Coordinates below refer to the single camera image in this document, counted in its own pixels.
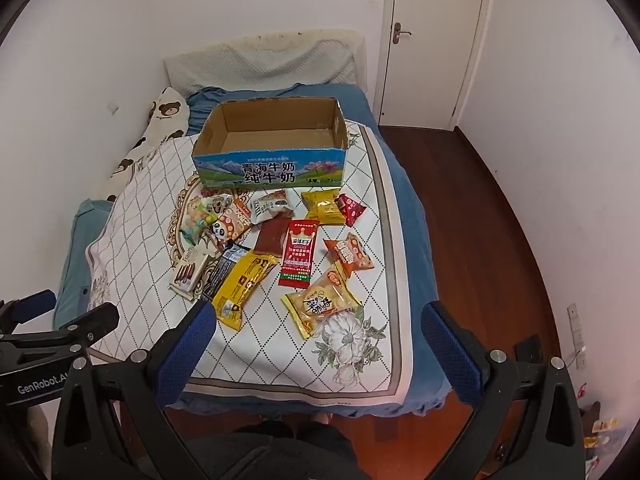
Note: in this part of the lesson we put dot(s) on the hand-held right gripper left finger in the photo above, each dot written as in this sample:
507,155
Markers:
187,350

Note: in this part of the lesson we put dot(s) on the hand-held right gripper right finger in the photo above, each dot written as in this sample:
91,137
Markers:
450,350

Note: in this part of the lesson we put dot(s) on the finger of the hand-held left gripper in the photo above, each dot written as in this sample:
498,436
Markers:
95,320
30,305

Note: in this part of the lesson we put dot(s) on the white biscuit stick box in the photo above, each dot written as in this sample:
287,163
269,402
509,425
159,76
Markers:
187,272

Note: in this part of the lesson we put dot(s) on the long yellow snack packet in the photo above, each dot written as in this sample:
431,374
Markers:
242,285

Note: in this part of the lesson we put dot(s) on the clear yellow biscuit packet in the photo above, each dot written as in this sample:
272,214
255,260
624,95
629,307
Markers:
320,307

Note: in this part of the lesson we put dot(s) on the white packet red food picture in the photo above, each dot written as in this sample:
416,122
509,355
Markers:
236,221

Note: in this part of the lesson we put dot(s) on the orange snack packet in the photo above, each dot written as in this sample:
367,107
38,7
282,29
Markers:
350,255

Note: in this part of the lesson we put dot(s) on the brown-red snack packet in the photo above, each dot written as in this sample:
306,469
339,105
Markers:
270,237

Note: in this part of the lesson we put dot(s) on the tall red snack packet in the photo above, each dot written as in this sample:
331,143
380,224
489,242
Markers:
299,255

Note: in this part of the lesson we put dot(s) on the white and black snack packet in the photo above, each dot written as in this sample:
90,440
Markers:
270,206

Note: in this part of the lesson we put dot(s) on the printed cardboard box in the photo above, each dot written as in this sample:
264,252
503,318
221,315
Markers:
270,172

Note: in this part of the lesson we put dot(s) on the black floor item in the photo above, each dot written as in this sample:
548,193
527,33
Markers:
528,349

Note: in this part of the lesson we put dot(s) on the white power strip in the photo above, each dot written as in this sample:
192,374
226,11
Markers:
575,330

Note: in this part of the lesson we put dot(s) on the pastel candy bag panda print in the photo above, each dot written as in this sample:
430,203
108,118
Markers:
196,221

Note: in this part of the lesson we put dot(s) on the small colourful clutter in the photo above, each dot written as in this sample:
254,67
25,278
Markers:
600,427

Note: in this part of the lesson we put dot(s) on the small red snack packet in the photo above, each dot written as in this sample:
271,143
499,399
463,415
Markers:
351,210

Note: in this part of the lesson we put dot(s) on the blue bed sheet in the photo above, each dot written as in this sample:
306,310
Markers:
400,185

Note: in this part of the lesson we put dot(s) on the bear print pillow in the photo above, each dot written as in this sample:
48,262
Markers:
160,120

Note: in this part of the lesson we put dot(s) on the blue ruffled pillow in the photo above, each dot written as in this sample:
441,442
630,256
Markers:
205,105

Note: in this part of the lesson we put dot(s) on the white door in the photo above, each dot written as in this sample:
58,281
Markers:
430,75

